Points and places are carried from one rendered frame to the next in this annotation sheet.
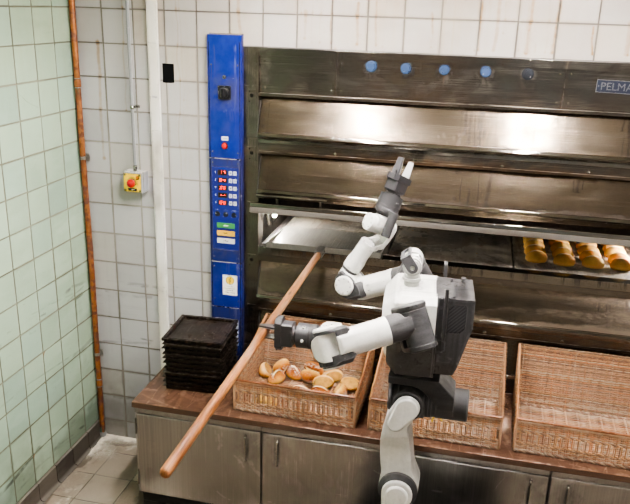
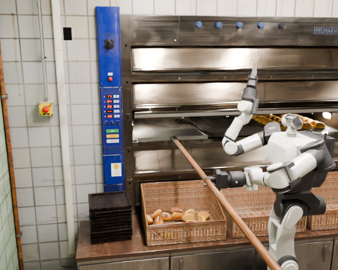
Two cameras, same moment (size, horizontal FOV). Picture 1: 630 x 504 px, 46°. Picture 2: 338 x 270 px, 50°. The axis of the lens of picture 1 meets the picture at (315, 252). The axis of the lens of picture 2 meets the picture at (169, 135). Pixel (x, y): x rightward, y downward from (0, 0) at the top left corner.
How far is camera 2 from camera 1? 1.37 m
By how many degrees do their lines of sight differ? 22
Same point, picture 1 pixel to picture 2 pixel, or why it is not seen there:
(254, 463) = not seen: outside the picture
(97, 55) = (12, 23)
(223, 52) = (108, 17)
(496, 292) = not seen: hidden behind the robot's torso
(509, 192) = (275, 91)
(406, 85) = (218, 35)
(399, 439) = (290, 233)
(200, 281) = (94, 171)
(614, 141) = (324, 59)
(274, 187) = (143, 102)
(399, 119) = (215, 54)
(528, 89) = (281, 34)
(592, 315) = not seen: hidden behind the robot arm
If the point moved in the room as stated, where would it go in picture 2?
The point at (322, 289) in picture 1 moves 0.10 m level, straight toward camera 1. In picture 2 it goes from (174, 162) to (179, 166)
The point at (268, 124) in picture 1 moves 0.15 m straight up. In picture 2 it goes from (138, 63) to (137, 42)
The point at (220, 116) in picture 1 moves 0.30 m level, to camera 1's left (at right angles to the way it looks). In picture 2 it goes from (107, 59) to (63, 60)
